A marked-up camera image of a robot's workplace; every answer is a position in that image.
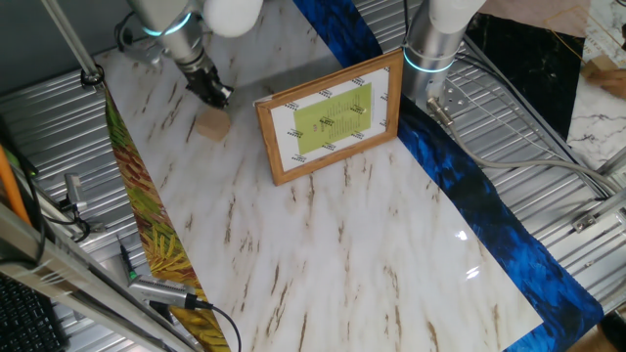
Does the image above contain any green handled screwdriver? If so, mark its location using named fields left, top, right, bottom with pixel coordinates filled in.
left=118, top=238, right=140, bottom=283

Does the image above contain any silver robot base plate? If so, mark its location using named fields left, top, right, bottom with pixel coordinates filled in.
left=428, top=77, right=469, bottom=116

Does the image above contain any person's hand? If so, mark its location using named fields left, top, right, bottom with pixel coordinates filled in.
left=585, top=66, right=626, bottom=100

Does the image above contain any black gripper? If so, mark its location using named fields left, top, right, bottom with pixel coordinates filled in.
left=183, top=66, right=236, bottom=110

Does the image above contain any aluminium corner bracket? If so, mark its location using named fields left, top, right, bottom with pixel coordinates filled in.
left=570, top=189, right=626, bottom=234

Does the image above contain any long silver camera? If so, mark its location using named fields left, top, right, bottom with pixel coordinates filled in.
left=127, top=273, right=200, bottom=310

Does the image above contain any light wooden cube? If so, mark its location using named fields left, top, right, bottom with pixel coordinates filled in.
left=195, top=107, right=233, bottom=143

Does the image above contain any pink mat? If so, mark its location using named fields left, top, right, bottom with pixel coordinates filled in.
left=476, top=0, right=594, bottom=39

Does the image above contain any small wooden block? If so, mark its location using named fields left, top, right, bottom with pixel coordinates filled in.
left=580, top=53, right=617, bottom=79

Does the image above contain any wooden picture frame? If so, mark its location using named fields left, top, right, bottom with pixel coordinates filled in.
left=253, top=48, right=405, bottom=187

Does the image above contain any aluminium pole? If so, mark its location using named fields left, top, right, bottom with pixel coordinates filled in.
left=39, top=0, right=107, bottom=90

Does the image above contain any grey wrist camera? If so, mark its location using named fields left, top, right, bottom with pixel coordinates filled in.
left=116, top=26, right=165, bottom=67

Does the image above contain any black keyboard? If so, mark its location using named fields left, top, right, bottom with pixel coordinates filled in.
left=0, top=273, right=68, bottom=352

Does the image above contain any blue painted mat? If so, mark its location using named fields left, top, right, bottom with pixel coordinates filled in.
left=291, top=0, right=605, bottom=352

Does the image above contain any black camera cable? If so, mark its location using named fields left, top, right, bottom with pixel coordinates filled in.
left=194, top=298, right=244, bottom=352

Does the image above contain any white brown marble mat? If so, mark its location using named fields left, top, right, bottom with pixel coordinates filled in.
left=92, top=0, right=545, bottom=352

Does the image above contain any aluminium frame beam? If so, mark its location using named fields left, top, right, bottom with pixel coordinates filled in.
left=0, top=202, right=198, bottom=352

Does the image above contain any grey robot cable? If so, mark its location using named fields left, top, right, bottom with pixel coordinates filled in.
left=425, top=96, right=623, bottom=198

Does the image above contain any white grey marble mat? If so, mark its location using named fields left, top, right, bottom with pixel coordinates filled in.
left=565, top=0, right=626, bottom=171

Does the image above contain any yellow green painted mat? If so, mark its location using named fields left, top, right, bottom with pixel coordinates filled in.
left=103, top=87, right=231, bottom=352

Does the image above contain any black marble mat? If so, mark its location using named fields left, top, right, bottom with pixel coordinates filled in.
left=463, top=12, right=586, bottom=142

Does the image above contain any orange tube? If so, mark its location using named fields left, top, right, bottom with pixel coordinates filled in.
left=0, top=144, right=33, bottom=227

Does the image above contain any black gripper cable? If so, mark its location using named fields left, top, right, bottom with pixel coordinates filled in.
left=113, top=10, right=137, bottom=51

